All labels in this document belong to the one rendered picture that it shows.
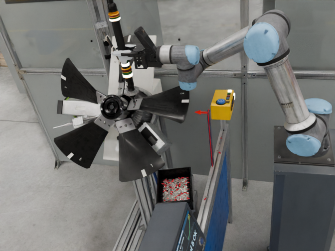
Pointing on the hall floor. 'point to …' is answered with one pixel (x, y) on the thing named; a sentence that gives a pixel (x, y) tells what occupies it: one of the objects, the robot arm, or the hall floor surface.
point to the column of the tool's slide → (96, 33)
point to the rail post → (229, 182)
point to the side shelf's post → (167, 138)
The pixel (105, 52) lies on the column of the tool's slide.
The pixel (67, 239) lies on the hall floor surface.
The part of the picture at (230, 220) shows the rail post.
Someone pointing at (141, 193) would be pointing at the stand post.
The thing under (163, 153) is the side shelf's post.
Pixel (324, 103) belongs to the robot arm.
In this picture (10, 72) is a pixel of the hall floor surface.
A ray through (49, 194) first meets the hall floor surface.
